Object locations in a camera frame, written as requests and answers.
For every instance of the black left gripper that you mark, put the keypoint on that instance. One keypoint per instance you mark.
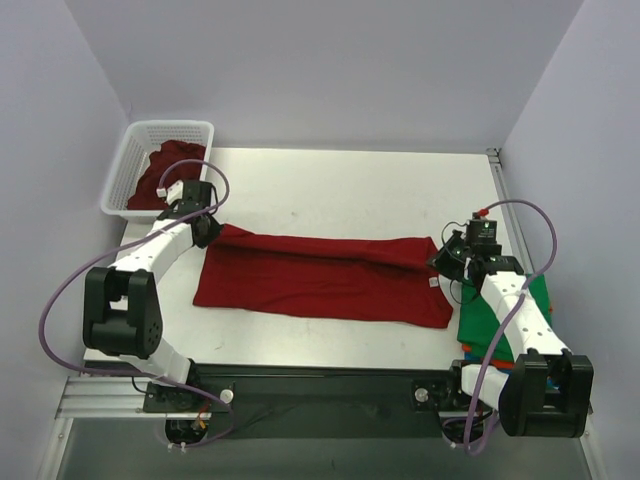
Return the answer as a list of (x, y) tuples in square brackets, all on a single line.
[(205, 232)]

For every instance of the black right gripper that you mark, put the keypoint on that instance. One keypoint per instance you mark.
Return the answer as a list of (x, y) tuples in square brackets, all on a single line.
[(447, 260)]

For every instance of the red t-shirt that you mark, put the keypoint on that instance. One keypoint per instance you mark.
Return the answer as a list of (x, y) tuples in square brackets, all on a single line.
[(347, 279)]

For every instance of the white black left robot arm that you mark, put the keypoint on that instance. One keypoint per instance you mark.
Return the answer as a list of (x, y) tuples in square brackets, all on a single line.
[(122, 315)]

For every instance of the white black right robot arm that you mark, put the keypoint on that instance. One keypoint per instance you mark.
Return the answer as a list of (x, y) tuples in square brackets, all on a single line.
[(547, 393)]

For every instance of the green folded t-shirt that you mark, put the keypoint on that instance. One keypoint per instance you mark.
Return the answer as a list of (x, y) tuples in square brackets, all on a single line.
[(478, 323)]

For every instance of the white perforated plastic basket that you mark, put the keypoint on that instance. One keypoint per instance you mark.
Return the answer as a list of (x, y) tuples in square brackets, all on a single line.
[(146, 150)]

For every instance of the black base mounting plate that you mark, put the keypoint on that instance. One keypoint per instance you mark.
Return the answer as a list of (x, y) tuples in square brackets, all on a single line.
[(275, 402)]

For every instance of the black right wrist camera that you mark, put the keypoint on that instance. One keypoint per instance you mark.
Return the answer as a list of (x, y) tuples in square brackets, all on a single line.
[(481, 235)]

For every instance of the aluminium frame rail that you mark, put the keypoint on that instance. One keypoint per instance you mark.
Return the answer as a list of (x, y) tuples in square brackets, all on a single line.
[(588, 441)]

